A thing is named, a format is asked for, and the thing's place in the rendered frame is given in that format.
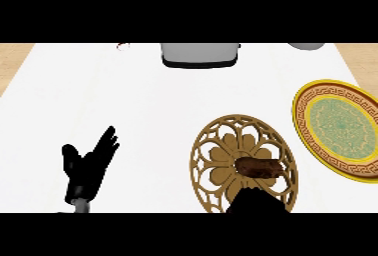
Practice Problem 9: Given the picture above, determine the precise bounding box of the gold openwork round placemat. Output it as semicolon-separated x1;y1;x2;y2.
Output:
189;114;300;214

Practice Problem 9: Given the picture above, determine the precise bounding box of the grey appliance with black base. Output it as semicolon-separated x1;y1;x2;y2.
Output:
159;43;242;70

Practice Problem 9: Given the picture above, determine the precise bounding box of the grey rounded object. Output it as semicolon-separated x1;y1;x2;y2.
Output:
286;43;326;52

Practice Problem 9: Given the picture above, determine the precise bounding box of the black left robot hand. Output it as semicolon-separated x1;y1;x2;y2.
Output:
60;125;121;206

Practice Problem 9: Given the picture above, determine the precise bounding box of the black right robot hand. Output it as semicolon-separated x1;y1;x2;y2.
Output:
224;187;291;214

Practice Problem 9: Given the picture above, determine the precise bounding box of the brown chocolate cupcake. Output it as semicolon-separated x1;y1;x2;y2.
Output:
233;156;285;180

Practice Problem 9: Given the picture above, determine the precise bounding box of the yellow rimmed patterned plate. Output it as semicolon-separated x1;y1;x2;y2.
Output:
291;78;378;184

